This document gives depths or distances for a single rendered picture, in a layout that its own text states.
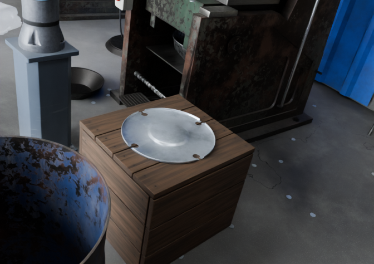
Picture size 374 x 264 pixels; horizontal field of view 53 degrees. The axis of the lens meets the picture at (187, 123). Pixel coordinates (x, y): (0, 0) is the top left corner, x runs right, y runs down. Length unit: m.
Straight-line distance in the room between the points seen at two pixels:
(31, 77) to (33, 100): 0.09
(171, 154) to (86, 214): 0.31
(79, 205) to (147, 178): 0.19
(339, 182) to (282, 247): 0.53
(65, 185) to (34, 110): 0.58
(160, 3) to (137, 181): 0.91
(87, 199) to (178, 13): 0.94
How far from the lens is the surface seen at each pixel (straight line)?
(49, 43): 1.37
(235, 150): 1.16
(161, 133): 1.15
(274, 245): 1.42
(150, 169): 1.02
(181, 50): 1.72
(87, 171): 0.84
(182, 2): 1.57
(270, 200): 1.58
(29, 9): 1.36
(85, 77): 2.15
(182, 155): 1.09
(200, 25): 1.39
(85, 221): 0.94
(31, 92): 1.43
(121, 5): 1.76
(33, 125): 1.50
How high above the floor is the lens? 1.00
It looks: 32 degrees down
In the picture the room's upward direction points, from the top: 11 degrees clockwise
